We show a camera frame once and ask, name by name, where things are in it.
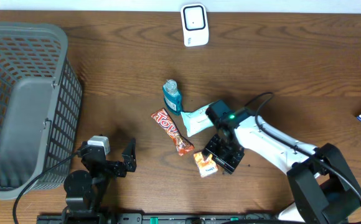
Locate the red Top chocolate bar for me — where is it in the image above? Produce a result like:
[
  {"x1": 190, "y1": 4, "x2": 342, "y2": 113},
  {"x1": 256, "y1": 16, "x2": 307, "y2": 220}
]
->
[{"x1": 151, "y1": 108, "x2": 194, "y2": 156}]

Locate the orange snack packet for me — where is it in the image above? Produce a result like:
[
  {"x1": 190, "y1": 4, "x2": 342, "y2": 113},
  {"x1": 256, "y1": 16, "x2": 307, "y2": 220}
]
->
[{"x1": 194, "y1": 152, "x2": 218, "y2": 178}]

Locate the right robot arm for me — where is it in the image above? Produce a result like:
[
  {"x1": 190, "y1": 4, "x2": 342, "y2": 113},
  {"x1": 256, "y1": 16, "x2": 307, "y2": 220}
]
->
[{"x1": 204, "y1": 101, "x2": 361, "y2": 224}]

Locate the white barcode scanner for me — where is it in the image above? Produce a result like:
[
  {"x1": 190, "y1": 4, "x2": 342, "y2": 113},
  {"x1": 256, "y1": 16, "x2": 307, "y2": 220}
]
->
[{"x1": 180, "y1": 3, "x2": 209, "y2": 47}]

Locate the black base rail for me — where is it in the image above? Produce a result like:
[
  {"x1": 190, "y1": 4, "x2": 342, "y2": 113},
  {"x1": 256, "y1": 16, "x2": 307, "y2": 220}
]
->
[{"x1": 36, "y1": 213, "x2": 277, "y2": 224}]

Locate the blue mouthwash bottle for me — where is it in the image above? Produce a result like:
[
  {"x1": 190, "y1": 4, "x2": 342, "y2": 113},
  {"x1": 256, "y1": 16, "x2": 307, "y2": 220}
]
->
[{"x1": 162, "y1": 80, "x2": 183, "y2": 115}]

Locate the grey plastic shopping basket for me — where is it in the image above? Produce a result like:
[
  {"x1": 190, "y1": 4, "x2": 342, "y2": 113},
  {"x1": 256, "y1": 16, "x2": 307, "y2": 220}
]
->
[{"x1": 0, "y1": 22, "x2": 82, "y2": 200}]

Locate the light blue wet wipes pack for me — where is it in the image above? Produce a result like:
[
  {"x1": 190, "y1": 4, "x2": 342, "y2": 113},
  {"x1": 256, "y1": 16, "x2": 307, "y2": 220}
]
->
[{"x1": 181, "y1": 105, "x2": 213, "y2": 137}]

